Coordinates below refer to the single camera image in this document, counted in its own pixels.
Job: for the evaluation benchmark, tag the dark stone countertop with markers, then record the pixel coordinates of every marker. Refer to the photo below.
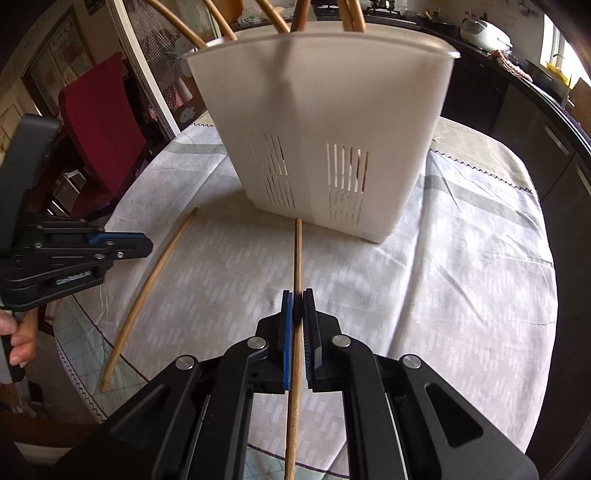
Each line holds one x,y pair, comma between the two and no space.
531,87

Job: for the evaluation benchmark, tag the wall calendar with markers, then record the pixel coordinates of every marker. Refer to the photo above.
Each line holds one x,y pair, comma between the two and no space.
55,60

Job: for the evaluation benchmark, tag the person's left hand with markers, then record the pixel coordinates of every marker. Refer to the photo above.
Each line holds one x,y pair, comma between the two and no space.
21,337

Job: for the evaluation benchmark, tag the gas stove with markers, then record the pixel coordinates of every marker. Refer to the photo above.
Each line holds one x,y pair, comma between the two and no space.
332,8

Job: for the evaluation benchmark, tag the patterned tablecloth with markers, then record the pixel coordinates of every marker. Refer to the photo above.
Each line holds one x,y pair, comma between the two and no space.
415,277

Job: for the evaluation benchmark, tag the white plastic utensil holder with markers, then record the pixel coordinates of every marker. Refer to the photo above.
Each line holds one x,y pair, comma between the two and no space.
323,115

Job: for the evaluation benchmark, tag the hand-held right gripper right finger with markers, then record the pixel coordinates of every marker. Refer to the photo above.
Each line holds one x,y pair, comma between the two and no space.
310,341

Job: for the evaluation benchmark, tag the yellow plastic container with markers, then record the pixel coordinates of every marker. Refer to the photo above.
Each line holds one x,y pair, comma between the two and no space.
559,74

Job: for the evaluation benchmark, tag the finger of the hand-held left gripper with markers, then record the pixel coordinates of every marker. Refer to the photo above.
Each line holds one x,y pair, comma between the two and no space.
134,248
115,238

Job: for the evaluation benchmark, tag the white rice cooker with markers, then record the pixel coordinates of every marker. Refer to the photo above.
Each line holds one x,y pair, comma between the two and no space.
485,34

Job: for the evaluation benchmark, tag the pink cloth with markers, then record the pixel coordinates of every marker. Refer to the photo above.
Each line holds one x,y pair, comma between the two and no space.
510,64

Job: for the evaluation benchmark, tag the kitchen window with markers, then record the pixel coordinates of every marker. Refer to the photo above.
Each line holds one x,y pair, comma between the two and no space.
554,46

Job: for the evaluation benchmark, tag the wooden chopstick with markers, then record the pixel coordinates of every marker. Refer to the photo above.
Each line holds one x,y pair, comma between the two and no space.
147,301
360,19
221,21
184,30
302,16
273,16
347,14
298,258

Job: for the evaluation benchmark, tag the floral sliding glass door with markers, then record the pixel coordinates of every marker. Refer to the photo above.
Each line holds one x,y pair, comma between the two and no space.
157,69

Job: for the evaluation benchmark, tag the red wooden chair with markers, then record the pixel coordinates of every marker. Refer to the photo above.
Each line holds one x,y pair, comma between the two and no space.
101,129

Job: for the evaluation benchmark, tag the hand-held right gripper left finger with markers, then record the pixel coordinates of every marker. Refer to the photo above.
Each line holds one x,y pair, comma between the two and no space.
288,341

